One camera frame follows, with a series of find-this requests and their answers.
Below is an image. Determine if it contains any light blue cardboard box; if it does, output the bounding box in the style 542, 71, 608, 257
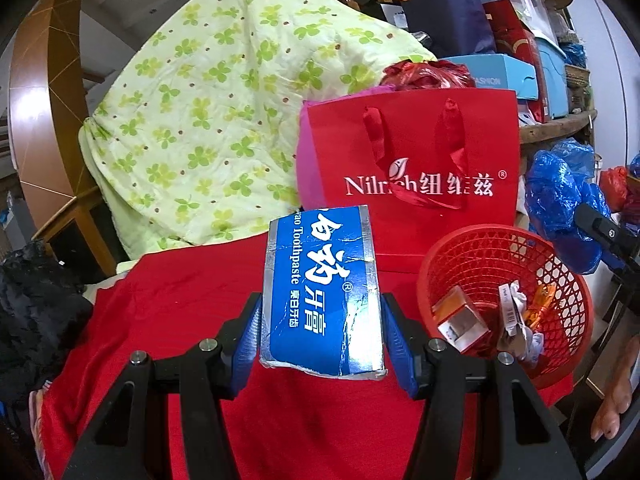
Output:
440, 53, 541, 101

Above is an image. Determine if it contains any red cloth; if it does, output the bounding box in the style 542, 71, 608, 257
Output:
37, 252, 576, 480

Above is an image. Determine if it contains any green clover print blanket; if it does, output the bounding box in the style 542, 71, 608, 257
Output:
79, 0, 436, 261

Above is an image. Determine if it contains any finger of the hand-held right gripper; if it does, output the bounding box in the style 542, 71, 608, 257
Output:
572, 202, 640, 271

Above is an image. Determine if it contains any red plastic mesh basket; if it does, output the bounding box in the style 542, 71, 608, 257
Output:
416, 225, 594, 391

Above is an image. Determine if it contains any white paper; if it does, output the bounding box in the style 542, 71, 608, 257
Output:
515, 327, 547, 363

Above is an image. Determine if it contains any large blue plastic bag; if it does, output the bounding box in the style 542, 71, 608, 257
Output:
525, 137, 613, 276

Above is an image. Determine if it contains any dark red gift bag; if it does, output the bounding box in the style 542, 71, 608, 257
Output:
482, 0, 551, 121

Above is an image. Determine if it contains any silver orange small carton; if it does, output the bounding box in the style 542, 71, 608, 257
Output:
431, 286, 491, 353

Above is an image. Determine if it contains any round wooden table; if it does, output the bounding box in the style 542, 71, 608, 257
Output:
517, 109, 599, 146

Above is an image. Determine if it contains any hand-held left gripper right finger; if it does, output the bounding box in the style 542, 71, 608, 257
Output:
380, 294, 583, 480

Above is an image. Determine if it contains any small red plastic bag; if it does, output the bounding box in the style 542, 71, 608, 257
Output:
598, 165, 631, 213

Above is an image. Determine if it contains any blue toothpaste box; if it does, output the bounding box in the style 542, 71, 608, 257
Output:
259, 204, 389, 380

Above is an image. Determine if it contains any orange plastic wrapper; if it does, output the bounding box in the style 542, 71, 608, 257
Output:
522, 282, 557, 331

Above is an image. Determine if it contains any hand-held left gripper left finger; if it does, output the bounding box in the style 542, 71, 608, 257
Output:
62, 294, 263, 480

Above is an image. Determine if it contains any red paper gift bag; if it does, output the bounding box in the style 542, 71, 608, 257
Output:
296, 87, 521, 273

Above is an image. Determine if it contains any person's right hand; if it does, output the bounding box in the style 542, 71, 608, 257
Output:
590, 345, 640, 442

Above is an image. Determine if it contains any black lace cloth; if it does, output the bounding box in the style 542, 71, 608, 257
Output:
0, 240, 93, 411

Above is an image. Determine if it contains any pink striped cloth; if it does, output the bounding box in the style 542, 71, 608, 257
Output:
27, 380, 51, 480

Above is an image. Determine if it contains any white wrapper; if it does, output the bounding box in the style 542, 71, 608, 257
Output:
497, 282, 527, 337

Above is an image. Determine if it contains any navy bag with orange handles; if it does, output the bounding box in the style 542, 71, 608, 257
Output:
392, 0, 498, 58

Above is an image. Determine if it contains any crinkled red plastic bag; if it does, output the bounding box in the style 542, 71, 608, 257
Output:
377, 59, 476, 92

